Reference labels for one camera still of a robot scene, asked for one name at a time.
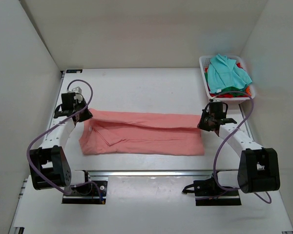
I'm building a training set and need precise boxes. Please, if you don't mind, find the salmon pink t shirt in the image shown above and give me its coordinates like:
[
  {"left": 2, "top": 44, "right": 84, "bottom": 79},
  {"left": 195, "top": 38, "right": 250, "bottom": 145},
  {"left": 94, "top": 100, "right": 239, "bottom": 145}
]
[{"left": 79, "top": 109, "right": 205, "bottom": 156}]

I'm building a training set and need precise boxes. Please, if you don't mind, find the teal t shirt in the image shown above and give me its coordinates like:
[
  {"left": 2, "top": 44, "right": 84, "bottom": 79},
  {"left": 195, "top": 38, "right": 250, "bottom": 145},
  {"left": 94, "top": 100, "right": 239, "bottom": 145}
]
[{"left": 207, "top": 54, "right": 252, "bottom": 94}]

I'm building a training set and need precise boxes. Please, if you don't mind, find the green t shirt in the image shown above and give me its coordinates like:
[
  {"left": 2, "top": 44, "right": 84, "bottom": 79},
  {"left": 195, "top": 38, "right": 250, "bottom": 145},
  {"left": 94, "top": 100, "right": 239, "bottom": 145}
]
[{"left": 220, "top": 87, "right": 246, "bottom": 98}]

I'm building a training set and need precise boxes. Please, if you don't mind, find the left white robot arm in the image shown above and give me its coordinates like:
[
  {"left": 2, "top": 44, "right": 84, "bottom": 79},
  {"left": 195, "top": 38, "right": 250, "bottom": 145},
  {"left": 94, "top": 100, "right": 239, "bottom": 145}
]
[{"left": 29, "top": 87, "right": 93, "bottom": 190}]

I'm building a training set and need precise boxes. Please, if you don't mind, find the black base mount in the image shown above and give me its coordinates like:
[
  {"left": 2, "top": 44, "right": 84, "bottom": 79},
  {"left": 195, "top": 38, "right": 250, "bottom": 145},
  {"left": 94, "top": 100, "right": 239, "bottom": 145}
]
[
  {"left": 62, "top": 170, "right": 108, "bottom": 205},
  {"left": 182, "top": 170, "right": 242, "bottom": 206}
]

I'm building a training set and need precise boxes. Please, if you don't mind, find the aluminium rail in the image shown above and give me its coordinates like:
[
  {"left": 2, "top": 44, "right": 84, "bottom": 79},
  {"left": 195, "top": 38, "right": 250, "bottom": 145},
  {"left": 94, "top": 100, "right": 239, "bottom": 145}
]
[{"left": 61, "top": 169, "right": 264, "bottom": 177}]

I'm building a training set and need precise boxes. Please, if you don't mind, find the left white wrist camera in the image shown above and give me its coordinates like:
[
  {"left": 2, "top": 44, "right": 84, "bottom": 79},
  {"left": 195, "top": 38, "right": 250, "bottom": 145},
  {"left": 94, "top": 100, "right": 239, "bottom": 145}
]
[{"left": 67, "top": 86, "right": 82, "bottom": 94}]

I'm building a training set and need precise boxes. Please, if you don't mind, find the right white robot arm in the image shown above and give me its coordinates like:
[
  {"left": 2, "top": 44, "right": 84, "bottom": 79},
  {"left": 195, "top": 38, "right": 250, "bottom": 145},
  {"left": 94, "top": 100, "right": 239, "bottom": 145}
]
[{"left": 182, "top": 101, "right": 280, "bottom": 199}]

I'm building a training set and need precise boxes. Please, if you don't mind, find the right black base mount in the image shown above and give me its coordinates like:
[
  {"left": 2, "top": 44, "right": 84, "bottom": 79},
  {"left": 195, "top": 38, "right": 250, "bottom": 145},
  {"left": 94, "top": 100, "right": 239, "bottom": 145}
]
[{"left": 182, "top": 170, "right": 242, "bottom": 206}]

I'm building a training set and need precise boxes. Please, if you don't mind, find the white plastic basket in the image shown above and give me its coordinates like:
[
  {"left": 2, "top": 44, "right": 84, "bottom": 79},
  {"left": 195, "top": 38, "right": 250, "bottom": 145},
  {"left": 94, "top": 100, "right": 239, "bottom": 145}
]
[{"left": 199, "top": 55, "right": 255, "bottom": 104}]

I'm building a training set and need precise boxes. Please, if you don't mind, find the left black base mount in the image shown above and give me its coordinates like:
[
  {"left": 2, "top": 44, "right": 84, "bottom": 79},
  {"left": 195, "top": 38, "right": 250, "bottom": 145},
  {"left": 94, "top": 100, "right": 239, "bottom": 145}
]
[{"left": 62, "top": 170, "right": 108, "bottom": 205}]

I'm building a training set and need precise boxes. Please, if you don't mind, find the small dark label sticker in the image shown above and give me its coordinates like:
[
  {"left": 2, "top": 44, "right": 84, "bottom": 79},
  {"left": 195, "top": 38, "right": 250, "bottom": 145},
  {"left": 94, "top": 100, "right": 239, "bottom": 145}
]
[{"left": 65, "top": 69, "right": 83, "bottom": 74}]

